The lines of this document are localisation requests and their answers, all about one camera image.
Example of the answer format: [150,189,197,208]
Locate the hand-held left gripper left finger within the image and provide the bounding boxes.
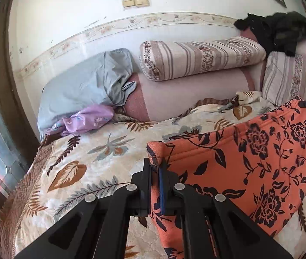
[14,158,153,259]

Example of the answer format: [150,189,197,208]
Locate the pile of dark clothes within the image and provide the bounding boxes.
[234,11,306,57]

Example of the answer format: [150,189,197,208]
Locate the pink bolster cushion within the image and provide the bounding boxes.
[121,66,256,122]

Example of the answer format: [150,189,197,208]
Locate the square striped floral pillow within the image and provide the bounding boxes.
[261,51,306,141]

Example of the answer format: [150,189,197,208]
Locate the grey-blue pillow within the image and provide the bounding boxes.
[38,48,137,138]

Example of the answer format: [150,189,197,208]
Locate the orange floral shirt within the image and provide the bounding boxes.
[146,96,306,259]

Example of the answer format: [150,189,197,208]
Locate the wooden window frame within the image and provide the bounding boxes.
[0,0,40,146]

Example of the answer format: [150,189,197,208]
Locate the long striped floral pillow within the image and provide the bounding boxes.
[139,36,267,82]

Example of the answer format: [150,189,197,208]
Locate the leaf print blanket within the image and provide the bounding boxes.
[0,90,306,259]

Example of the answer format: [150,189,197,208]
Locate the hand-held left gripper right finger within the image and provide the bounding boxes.
[158,164,295,259]

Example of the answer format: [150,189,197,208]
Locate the purple floral cloth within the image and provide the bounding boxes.
[46,105,115,137]

